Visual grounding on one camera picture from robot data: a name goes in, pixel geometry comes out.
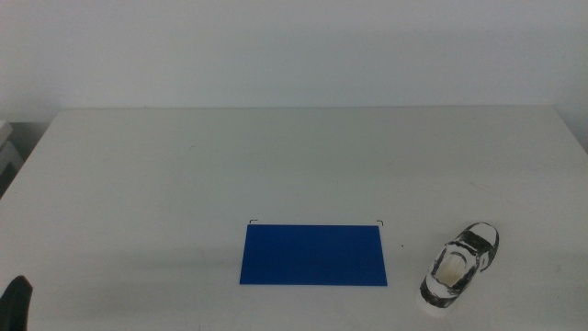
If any white and black shoe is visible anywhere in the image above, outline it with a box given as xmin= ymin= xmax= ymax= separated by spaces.
xmin=416 ymin=222 xmax=501 ymax=318

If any blue rectangular mat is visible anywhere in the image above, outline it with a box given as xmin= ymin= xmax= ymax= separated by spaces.
xmin=239 ymin=223 xmax=389 ymax=287

